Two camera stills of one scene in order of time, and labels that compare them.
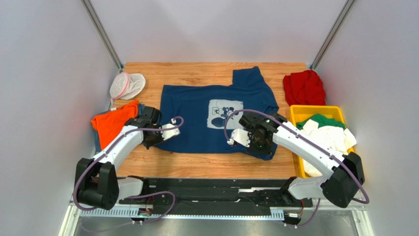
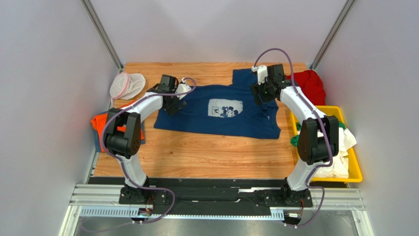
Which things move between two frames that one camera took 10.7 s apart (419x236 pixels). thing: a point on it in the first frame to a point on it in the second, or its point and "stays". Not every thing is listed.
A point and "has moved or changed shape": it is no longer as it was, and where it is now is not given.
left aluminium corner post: x=101 y=31 stays
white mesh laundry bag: x=127 y=86 stays
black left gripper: x=148 y=145 to x=171 y=109
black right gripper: x=258 y=148 to x=258 y=92
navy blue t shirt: x=207 y=115 has moved or changed shape
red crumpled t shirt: x=304 y=88 stays
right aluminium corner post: x=339 y=22 stays
